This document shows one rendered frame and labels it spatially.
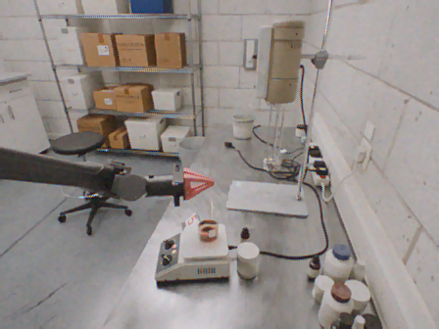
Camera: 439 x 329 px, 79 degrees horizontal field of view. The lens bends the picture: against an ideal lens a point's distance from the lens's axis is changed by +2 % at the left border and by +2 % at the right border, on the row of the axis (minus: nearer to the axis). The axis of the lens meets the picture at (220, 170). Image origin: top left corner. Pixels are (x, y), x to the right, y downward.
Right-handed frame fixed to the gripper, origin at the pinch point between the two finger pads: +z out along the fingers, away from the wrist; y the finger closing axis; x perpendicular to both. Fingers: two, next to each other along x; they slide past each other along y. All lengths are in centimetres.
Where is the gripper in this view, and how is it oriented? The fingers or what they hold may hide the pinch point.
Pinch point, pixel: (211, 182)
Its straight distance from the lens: 66.1
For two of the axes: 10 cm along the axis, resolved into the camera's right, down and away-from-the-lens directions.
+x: 0.0, 8.8, 4.8
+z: 9.9, -0.6, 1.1
